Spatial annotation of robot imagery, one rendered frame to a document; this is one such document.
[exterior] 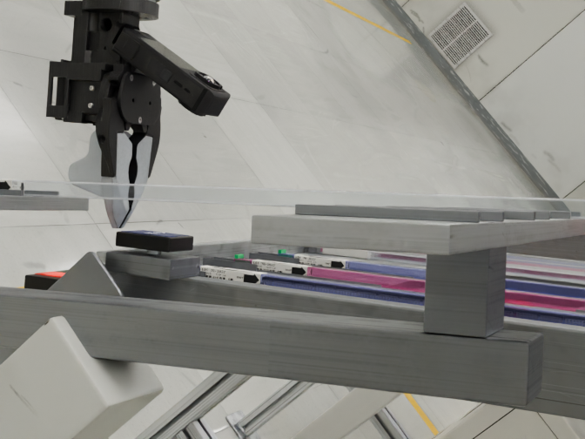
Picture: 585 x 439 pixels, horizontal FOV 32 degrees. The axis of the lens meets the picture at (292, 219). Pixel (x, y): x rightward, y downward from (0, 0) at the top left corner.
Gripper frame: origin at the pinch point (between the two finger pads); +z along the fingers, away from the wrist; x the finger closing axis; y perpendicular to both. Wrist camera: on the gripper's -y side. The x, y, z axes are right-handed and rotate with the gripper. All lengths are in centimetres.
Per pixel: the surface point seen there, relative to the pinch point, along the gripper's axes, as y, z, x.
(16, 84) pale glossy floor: 123, -21, -139
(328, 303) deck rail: -24.7, 4.3, 10.0
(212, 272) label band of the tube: -10.0, 4.2, 0.7
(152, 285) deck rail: -9.3, 4.7, 10.0
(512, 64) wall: 139, -116, -871
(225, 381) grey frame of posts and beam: 17, 28, -60
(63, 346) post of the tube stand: -19.6, 4.7, 36.6
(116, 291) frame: -8.7, 4.9, 14.4
